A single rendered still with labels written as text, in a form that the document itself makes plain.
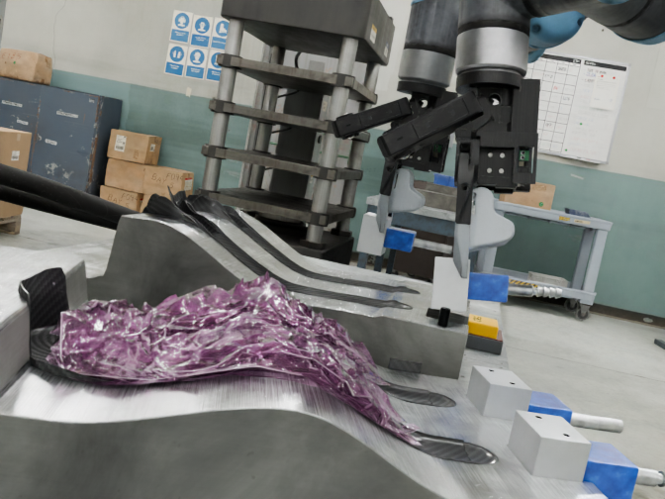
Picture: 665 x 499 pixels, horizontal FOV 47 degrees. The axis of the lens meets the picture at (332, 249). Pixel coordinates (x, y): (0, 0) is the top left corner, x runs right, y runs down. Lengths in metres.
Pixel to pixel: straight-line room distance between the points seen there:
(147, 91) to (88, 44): 0.79
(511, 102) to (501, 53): 0.05
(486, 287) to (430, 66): 0.39
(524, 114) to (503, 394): 0.32
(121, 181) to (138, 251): 6.89
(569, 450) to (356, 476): 0.16
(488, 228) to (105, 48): 7.64
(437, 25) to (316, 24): 3.78
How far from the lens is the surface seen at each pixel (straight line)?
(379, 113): 1.09
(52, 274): 0.61
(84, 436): 0.44
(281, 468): 0.44
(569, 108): 7.36
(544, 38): 0.98
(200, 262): 0.80
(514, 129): 0.82
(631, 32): 0.91
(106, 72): 8.27
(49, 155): 7.91
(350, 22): 4.81
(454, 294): 0.80
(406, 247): 1.09
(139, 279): 0.83
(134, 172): 7.66
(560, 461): 0.55
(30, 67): 8.09
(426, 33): 1.09
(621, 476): 0.57
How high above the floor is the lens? 1.04
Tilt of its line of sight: 7 degrees down
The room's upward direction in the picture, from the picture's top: 11 degrees clockwise
